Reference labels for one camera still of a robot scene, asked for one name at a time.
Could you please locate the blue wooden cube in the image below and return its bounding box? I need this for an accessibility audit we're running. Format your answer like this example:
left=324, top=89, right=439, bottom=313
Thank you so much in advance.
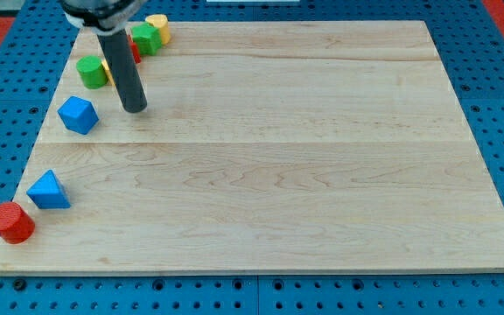
left=58, top=96, right=99, bottom=135

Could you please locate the light wooden board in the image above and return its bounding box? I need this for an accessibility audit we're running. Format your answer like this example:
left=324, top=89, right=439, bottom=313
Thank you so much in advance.
left=0, top=20, right=504, bottom=277

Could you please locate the red wooden block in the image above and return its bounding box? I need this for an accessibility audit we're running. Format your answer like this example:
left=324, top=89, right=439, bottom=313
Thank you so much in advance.
left=127, top=35, right=142, bottom=64

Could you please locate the green wooden star block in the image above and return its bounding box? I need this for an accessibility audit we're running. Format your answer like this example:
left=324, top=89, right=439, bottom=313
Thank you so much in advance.
left=131, top=23, right=162, bottom=55

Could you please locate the yellow wooden block top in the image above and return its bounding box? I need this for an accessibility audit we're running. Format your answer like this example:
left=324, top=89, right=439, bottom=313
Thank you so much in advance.
left=145, top=14, right=172, bottom=46

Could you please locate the yellow wooden block hidden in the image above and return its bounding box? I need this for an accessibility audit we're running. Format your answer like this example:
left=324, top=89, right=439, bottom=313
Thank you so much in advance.
left=101, top=59, right=116, bottom=87

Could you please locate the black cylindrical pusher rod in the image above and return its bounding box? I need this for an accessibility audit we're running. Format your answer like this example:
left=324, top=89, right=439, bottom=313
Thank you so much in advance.
left=97, top=30, right=147, bottom=114

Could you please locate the green wooden cylinder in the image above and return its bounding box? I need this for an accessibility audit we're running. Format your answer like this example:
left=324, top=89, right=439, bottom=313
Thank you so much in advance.
left=76, top=55, right=108, bottom=89

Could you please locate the blue wooden triangular prism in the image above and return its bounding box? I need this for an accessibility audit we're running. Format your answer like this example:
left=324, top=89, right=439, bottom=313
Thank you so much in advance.
left=26, top=170, right=71, bottom=209

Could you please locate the red wooden cylinder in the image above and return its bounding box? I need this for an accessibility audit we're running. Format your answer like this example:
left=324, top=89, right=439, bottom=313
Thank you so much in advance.
left=0, top=201, right=36, bottom=244

